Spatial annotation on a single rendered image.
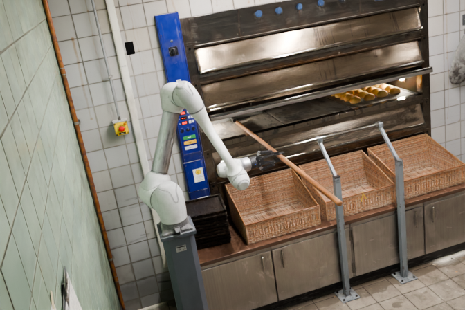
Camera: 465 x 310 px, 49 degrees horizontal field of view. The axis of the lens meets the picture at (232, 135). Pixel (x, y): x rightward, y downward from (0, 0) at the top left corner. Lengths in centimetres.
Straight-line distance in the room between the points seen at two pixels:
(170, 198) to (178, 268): 44
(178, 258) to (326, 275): 127
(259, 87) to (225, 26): 51
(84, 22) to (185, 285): 176
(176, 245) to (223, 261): 60
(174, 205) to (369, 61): 200
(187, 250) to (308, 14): 191
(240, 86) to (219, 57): 27
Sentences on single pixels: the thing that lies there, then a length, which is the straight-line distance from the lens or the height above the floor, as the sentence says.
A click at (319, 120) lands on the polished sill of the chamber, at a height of 117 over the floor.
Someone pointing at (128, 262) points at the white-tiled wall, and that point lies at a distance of 397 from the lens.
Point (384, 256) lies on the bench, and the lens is 403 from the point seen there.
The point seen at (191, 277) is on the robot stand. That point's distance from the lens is 309.
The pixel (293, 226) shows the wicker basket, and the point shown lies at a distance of 359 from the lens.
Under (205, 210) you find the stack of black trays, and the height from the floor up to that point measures 83.
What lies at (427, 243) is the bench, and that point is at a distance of 420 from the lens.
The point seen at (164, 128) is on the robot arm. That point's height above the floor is 154.
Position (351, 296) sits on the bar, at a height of 1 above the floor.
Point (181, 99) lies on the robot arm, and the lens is 288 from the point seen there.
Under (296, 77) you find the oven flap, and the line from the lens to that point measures 383.
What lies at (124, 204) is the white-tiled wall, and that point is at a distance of 377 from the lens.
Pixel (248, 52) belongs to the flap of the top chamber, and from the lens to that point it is 366.
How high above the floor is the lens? 237
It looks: 18 degrees down
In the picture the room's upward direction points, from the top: 9 degrees counter-clockwise
